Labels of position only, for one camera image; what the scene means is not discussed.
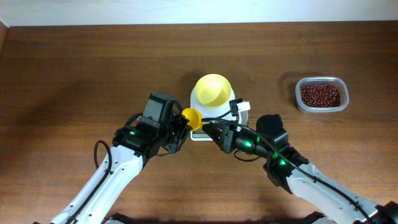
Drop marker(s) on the clear plastic food container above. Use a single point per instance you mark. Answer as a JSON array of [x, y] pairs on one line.
[[337, 82]]

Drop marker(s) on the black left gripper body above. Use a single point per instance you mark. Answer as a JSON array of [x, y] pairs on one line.
[[177, 134]]

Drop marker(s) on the yellow plastic measuring scoop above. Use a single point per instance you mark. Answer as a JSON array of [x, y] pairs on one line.
[[194, 118]]

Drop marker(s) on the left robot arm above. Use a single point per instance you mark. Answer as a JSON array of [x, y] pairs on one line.
[[160, 125]]

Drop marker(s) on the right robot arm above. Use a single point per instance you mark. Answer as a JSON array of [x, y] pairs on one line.
[[288, 169]]

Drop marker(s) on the pale yellow plastic bowl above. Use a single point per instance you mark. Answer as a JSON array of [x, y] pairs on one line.
[[213, 90]]

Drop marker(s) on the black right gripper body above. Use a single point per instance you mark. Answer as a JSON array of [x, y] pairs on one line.
[[229, 142]]

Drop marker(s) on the white digital kitchen scale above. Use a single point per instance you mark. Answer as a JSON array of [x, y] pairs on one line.
[[212, 112]]

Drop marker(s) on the red adzuki beans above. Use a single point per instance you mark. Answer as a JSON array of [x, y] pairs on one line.
[[320, 96]]

